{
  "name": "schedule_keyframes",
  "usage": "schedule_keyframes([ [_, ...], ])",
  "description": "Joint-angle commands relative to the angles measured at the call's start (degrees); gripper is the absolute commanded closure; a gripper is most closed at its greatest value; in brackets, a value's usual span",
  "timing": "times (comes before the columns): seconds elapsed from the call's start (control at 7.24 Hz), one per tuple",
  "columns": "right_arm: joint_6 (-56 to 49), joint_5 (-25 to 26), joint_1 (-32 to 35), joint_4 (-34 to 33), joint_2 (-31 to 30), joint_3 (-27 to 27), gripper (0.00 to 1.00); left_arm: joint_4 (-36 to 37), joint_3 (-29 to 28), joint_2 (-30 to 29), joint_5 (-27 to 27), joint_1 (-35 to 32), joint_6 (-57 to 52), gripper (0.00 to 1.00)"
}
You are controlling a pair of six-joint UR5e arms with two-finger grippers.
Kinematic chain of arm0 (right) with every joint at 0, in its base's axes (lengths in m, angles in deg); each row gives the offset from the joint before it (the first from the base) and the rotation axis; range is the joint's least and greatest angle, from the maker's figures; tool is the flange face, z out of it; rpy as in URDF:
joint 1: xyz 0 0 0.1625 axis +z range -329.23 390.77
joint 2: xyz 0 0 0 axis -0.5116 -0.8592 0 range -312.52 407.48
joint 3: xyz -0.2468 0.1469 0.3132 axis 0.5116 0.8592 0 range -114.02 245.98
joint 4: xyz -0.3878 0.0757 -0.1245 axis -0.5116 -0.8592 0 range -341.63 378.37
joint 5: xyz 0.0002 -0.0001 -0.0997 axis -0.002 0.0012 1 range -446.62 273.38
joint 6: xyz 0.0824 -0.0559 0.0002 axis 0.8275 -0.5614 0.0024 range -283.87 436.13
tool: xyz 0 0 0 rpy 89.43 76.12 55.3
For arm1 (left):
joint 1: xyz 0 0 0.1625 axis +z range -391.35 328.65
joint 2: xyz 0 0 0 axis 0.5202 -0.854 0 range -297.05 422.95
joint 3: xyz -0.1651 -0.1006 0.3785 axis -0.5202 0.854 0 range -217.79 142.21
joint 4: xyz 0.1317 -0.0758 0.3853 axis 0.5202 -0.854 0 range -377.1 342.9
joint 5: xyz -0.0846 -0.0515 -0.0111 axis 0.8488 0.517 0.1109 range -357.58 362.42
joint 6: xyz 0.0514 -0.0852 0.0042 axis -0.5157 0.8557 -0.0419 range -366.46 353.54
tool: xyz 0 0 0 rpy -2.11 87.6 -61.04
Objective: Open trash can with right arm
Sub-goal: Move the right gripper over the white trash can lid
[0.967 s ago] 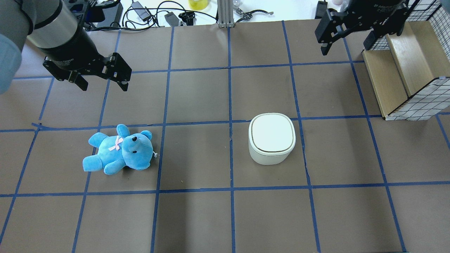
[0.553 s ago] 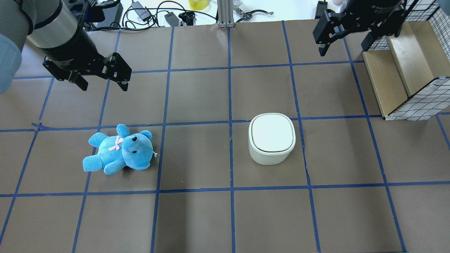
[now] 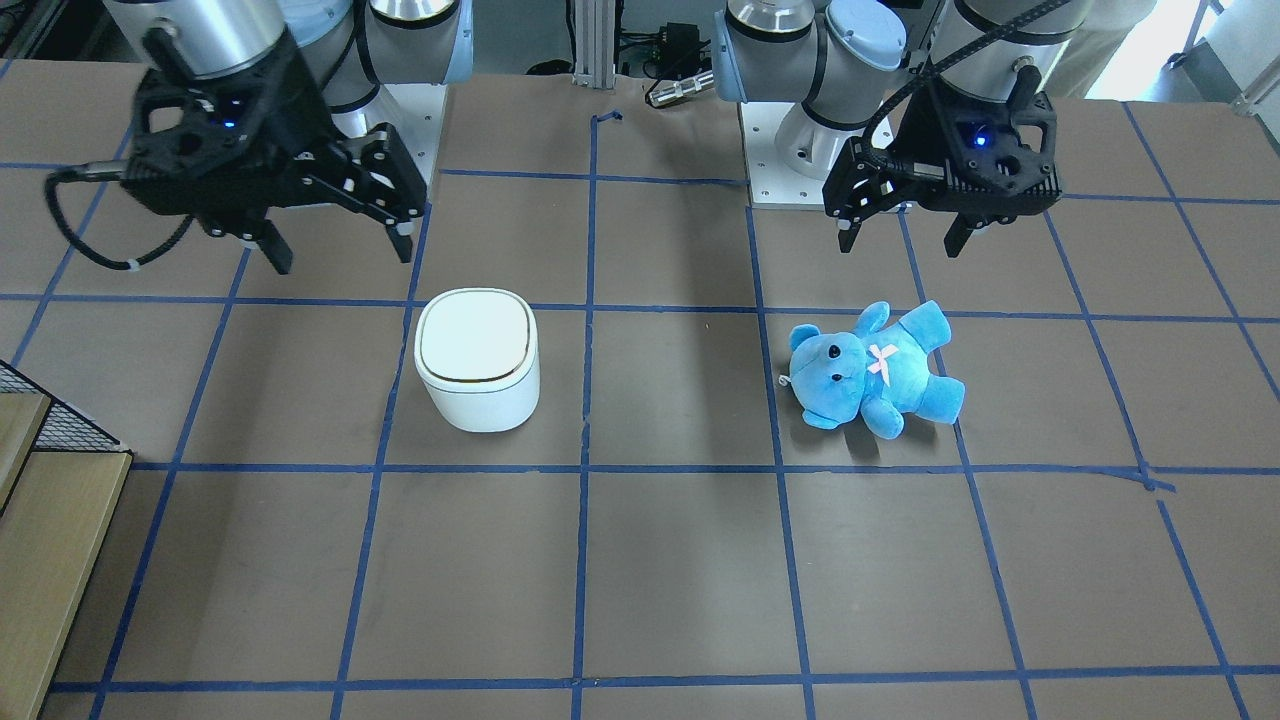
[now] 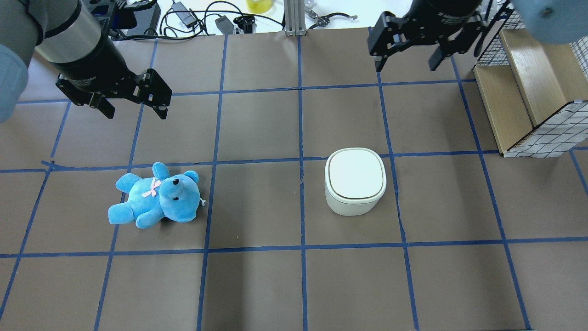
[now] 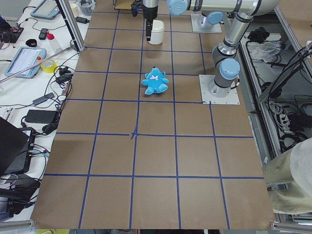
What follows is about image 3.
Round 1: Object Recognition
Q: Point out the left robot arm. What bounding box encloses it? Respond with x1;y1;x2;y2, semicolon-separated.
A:
710;1;1092;258

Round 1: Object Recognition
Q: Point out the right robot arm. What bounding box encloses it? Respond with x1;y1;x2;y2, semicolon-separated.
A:
106;1;474;274

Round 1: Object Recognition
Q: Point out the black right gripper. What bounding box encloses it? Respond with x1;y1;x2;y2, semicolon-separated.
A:
120;29;428;275

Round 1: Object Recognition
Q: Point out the white trash can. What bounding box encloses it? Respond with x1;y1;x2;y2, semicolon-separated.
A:
413;287;540;433

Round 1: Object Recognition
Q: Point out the wire basket with wood box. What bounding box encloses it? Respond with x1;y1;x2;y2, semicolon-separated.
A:
1;363;133;719

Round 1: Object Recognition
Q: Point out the aluminium frame post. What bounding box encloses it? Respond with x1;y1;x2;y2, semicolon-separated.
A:
568;1;622;92

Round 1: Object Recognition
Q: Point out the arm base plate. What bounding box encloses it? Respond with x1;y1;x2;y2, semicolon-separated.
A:
332;85;451;193
739;102;863;211

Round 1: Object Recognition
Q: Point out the blue teddy bear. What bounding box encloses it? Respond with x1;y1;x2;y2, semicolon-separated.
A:
778;300;966;439

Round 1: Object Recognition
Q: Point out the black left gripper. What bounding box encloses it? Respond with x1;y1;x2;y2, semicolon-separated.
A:
822;74;1062;259

